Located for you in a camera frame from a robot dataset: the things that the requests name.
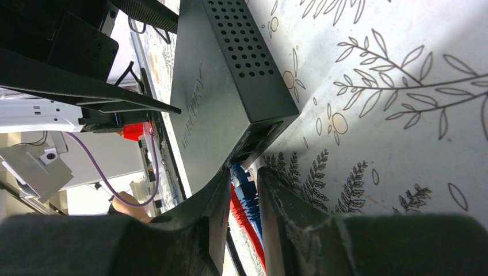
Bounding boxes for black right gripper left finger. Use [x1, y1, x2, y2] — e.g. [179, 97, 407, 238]
[1, 169, 231, 275]

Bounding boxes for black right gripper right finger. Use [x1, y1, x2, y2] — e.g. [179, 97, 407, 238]
[257, 167, 487, 275]

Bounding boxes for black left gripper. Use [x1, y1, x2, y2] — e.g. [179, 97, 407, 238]
[1, 0, 181, 114]

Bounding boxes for floral patterned table mat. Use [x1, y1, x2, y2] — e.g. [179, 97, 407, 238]
[247, 1, 487, 225]

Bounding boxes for red ethernet cable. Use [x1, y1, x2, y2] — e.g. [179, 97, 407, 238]
[228, 182, 267, 273]

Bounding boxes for thin black power cable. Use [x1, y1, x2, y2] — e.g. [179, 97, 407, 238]
[114, 15, 174, 92]

